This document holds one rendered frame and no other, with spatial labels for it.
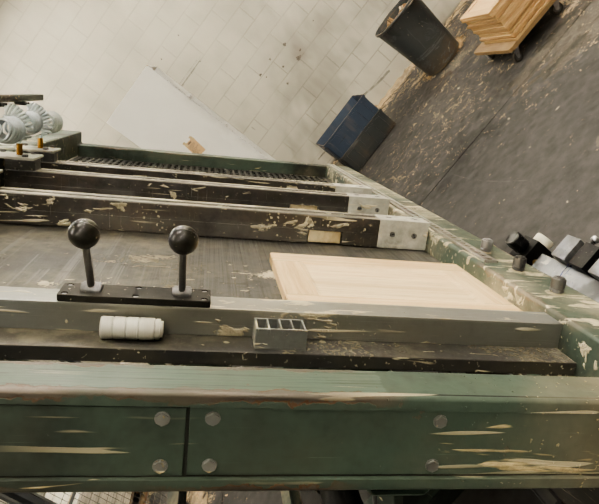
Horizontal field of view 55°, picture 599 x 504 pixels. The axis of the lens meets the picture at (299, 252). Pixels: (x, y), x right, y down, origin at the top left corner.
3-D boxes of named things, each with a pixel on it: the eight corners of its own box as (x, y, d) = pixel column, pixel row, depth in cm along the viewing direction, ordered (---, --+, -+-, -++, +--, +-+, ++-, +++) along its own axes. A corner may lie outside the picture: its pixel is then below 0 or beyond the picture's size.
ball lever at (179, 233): (194, 310, 79) (198, 240, 70) (166, 308, 79) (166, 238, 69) (196, 289, 82) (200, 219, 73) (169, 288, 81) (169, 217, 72)
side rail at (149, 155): (324, 190, 268) (327, 166, 265) (77, 170, 249) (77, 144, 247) (321, 187, 275) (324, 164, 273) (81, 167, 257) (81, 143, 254)
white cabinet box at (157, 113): (338, 214, 519) (146, 65, 463) (298, 263, 529) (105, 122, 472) (327, 200, 577) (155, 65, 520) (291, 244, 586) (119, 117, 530)
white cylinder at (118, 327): (98, 342, 73) (161, 344, 75) (98, 320, 73) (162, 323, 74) (102, 333, 76) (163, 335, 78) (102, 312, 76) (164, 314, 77)
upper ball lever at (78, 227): (104, 306, 77) (96, 234, 68) (74, 304, 77) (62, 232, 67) (108, 285, 80) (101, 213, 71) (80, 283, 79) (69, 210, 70)
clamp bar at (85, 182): (388, 223, 171) (400, 142, 165) (-43, 192, 151) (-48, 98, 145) (379, 216, 180) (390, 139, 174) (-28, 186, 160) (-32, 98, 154)
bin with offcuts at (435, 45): (473, 35, 510) (421, -16, 492) (435, 82, 518) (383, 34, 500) (452, 38, 559) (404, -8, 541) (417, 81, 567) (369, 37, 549)
